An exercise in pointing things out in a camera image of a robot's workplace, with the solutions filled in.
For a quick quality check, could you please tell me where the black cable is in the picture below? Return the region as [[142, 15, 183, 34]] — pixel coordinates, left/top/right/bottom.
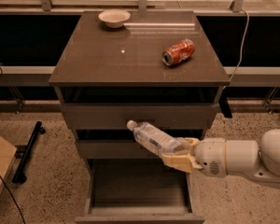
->
[[0, 156, 26, 224]]

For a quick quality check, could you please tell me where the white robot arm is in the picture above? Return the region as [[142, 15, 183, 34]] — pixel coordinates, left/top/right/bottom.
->
[[161, 129, 280, 189]]

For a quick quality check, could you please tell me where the crushed red soda can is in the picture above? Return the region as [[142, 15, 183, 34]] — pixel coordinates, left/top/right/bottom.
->
[[162, 38, 195, 66]]

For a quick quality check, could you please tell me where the grey drawer cabinet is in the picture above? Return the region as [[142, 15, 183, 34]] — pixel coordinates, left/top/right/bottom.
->
[[48, 10, 231, 224]]

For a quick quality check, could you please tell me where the black bar on floor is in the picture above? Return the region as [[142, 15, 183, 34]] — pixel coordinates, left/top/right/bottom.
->
[[12, 121, 46, 184]]

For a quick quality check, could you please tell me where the open bottom drawer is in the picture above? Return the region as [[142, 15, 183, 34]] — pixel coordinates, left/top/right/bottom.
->
[[76, 159, 205, 224]]

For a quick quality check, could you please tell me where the white cable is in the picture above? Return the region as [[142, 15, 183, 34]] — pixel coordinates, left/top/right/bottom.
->
[[228, 8, 250, 81]]

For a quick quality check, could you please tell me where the top drawer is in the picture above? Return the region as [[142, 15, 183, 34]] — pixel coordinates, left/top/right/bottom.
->
[[61, 104, 218, 130]]

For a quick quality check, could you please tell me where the clear plastic water bottle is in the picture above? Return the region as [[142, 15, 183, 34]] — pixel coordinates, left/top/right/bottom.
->
[[127, 120, 184, 157]]

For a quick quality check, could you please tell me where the middle drawer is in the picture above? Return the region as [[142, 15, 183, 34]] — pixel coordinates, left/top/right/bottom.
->
[[74, 129, 205, 160]]

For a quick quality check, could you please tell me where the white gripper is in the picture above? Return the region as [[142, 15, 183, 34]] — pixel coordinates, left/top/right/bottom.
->
[[161, 137, 227, 177]]

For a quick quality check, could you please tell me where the white bowl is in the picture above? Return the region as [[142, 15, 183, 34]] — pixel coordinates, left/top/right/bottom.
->
[[98, 9, 131, 28]]

